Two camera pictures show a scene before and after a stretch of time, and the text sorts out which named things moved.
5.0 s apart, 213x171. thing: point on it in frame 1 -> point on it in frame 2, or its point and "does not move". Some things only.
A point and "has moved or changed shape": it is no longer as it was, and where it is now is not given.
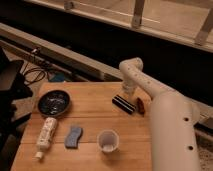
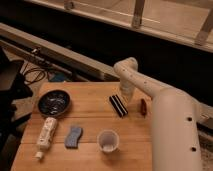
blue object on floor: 57,76 does not move
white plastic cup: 108,140 does not move
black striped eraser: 124,104 has moved or changed shape
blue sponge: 72,140 does not move
